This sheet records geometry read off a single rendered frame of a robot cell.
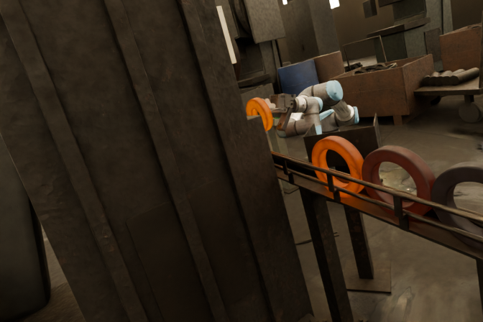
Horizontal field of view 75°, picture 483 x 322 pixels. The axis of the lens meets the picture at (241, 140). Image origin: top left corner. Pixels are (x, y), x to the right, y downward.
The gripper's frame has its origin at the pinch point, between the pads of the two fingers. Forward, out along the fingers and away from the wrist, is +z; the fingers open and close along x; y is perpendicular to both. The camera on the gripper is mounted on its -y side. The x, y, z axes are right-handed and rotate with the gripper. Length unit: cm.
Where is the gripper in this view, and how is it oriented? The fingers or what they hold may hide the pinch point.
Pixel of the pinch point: (258, 111)
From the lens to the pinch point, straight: 140.5
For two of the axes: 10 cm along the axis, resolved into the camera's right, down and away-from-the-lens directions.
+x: 4.9, 0.9, -8.7
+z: -8.7, 0.8, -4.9
